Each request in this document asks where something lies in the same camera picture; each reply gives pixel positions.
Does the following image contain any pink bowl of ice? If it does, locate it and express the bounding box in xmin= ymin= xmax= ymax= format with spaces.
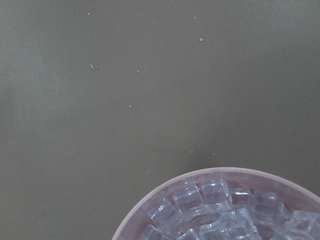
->
xmin=113 ymin=167 xmax=320 ymax=240

